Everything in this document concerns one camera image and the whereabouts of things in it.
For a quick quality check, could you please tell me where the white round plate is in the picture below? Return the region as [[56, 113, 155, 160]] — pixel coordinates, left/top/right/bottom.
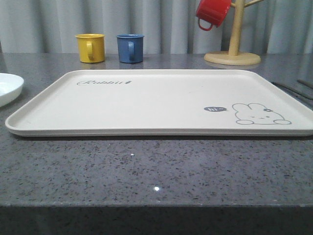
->
[[0, 73, 24, 107]]

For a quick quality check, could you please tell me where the silver metal fork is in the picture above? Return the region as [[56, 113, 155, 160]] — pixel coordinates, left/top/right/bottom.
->
[[271, 82, 313, 100]]

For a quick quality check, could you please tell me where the beige rabbit serving tray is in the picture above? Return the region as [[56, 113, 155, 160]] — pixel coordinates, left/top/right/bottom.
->
[[5, 70, 313, 137]]

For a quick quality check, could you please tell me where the blue enamel mug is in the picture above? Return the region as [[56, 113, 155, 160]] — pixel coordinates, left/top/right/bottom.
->
[[116, 34, 144, 64]]

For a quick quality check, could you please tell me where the yellow enamel mug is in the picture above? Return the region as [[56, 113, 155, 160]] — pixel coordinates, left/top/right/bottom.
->
[[75, 33, 105, 63]]

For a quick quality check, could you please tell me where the wooden mug tree stand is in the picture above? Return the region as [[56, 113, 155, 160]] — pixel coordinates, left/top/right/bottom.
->
[[204, 0, 262, 66]]

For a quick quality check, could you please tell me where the red enamel mug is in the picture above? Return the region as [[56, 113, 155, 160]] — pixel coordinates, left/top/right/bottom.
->
[[196, 0, 232, 31]]

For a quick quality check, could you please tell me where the grey pleated curtain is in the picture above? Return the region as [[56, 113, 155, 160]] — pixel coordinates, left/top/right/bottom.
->
[[0, 0, 313, 54]]

